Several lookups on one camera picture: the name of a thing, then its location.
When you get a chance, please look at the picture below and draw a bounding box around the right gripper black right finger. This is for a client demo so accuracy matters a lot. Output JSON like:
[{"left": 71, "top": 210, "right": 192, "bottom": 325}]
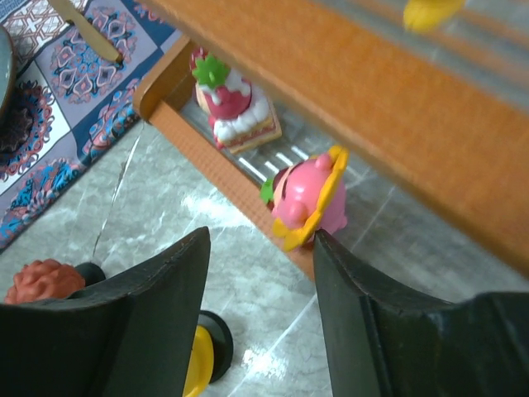
[{"left": 313, "top": 231, "right": 528, "bottom": 396}]

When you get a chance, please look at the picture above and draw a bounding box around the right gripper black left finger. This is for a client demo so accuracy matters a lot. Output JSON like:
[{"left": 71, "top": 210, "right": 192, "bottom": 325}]
[{"left": 1, "top": 227, "right": 211, "bottom": 396}]

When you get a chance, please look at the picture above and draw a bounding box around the pink sunflower pig toy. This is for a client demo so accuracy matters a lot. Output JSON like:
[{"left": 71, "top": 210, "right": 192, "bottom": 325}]
[{"left": 260, "top": 146, "right": 350, "bottom": 251}]

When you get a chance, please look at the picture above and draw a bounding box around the strawberry cake toy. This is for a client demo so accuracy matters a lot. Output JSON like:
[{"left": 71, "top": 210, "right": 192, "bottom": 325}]
[{"left": 189, "top": 46, "right": 282, "bottom": 154}]

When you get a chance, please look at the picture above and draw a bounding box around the orange wooden two-tier shelf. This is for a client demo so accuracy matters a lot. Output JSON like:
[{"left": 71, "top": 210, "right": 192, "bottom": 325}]
[{"left": 150, "top": 1, "right": 528, "bottom": 274}]

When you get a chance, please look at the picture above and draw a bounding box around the yellow duck figurine toy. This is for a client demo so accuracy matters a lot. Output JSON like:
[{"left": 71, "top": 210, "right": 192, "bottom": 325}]
[{"left": 183, "top": 310, "right": 234, "bottom": 397}]

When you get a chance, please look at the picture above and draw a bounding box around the red-haired figurine toy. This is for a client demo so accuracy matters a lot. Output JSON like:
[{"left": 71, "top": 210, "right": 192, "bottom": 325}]
[{"left": 4, "top": 259, "right": 106, "bottom": 304}]

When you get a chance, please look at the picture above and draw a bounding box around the patterned table runner cloth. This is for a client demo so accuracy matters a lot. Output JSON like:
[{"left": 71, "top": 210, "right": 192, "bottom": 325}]
[{"left": 1, "top": 1, "right": 180, "bottom": 246}]

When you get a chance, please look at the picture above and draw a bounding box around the teal ceramic plate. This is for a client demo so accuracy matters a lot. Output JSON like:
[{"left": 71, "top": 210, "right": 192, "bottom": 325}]
[{"left": 0, "top": 26, "right": 17, "bottom": 122}]

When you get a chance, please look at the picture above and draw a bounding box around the gold butter knife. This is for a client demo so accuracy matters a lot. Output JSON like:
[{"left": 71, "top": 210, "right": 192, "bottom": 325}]
[{"left": 48, "top": 0, "right": 122, "bottom": 63}]

